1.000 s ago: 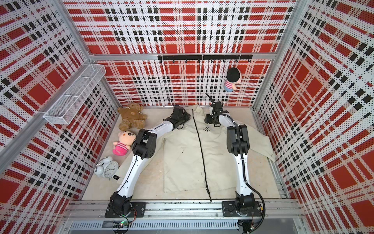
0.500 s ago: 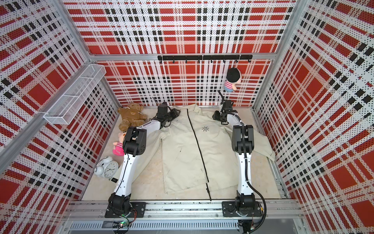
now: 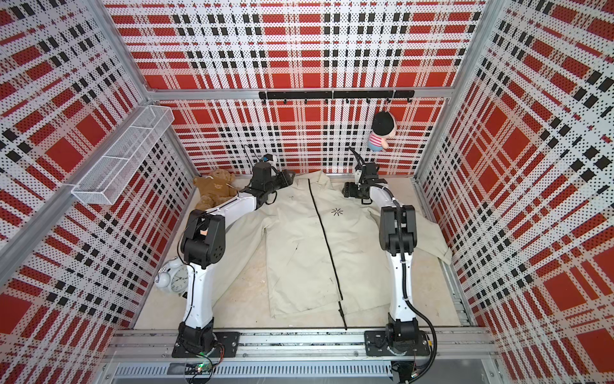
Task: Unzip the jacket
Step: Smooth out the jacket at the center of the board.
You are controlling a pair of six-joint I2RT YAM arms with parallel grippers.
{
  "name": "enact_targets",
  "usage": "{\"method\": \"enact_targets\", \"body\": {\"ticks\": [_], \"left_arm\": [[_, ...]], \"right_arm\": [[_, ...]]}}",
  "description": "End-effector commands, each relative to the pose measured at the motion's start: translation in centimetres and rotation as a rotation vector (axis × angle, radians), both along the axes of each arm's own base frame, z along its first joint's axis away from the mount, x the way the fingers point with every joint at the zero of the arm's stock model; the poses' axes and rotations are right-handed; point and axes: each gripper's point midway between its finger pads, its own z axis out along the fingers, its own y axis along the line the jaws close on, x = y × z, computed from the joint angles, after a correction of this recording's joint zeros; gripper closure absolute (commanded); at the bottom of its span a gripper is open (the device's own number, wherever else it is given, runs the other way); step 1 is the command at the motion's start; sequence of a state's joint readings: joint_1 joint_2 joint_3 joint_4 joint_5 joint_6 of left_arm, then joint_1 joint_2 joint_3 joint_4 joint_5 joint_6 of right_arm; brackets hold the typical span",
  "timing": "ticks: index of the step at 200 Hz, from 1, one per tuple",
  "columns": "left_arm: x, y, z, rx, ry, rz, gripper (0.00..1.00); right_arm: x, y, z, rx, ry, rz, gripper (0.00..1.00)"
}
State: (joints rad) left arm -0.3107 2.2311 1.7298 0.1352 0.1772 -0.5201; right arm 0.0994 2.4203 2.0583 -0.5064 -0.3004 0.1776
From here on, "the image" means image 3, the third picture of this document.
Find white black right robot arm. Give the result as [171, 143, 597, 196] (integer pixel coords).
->
[342, 161, 431, 356]

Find hanging doll blue pants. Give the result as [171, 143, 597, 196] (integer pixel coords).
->
[367, 111, 398, 152]

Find white alarm clock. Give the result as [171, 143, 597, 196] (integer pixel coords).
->
[154, 258, 189, 295]

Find brown teddy bear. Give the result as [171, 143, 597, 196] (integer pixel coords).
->
[193, 169, 238, 211]

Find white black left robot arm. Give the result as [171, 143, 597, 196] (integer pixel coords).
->
[172, 159, 296, 358]

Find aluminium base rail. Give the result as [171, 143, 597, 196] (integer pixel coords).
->
[96, 327, 506, 383]

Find white wire mesh basket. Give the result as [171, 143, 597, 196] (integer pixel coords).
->
[71, 105, 174, 206]

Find cream white zip jacket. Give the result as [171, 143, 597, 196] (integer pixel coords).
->
[205, 170, 453, 330]

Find black hook rail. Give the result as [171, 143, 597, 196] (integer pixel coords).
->
[258, 90, 416, 102]

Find green circuit board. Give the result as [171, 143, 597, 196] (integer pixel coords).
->
[184, 360, 214, 377]

